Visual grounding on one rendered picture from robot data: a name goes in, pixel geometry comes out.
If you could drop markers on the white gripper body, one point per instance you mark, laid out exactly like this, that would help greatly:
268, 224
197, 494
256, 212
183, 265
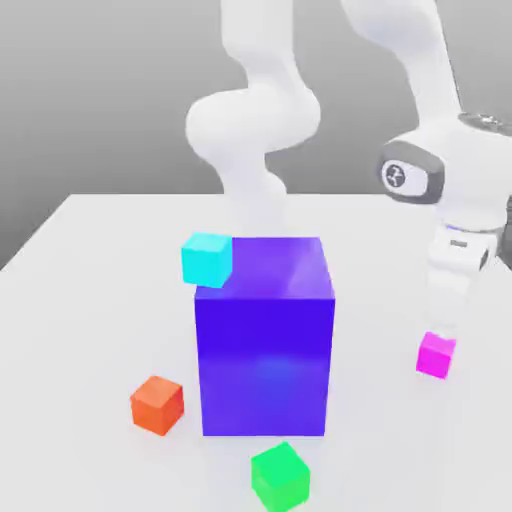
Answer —
447, 294

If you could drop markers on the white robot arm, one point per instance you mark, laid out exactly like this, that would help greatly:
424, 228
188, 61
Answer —
256, 120

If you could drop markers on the small magenta cube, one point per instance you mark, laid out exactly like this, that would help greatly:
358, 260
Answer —
434, 356

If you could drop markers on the small cyan cube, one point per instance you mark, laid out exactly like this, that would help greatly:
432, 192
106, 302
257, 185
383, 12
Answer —
204, 262

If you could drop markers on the small green cube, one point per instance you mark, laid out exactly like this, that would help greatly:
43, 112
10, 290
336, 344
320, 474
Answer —
280, 478

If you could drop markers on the small orange cube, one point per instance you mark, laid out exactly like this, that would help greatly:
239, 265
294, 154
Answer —
155, 408

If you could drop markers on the large blue box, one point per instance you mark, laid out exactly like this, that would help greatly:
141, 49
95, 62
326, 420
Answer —
264, 360

